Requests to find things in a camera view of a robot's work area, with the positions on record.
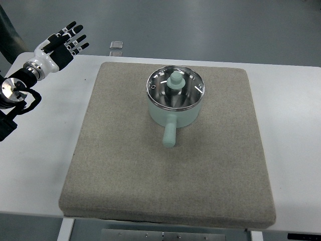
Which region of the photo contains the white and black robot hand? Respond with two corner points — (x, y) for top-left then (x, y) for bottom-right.
(23, 21), (89, 80)

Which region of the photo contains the glass lid with green knob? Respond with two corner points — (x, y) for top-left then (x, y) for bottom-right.
(146, 65), (205, 111)

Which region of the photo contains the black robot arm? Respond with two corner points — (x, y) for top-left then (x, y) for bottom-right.
(1, 62), (45, 141)

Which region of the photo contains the mint green pot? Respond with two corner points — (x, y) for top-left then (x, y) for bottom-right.
(147, 98), (203, 148)

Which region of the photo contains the dark curtain at left edge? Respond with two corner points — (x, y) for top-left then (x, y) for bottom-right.
(1, 6), (29, 64)

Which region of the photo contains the small clear floor plate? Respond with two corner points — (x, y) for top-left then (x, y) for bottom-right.
(109, 41), (123, 49)

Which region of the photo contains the beige felt mat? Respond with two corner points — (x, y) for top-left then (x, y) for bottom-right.
(59, 62), (276, 229)

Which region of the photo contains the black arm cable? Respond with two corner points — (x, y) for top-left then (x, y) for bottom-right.
(14, 86), (42, 115)

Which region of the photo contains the grey metal base plate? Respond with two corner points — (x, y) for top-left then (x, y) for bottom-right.
(100, 229), (226, 241)

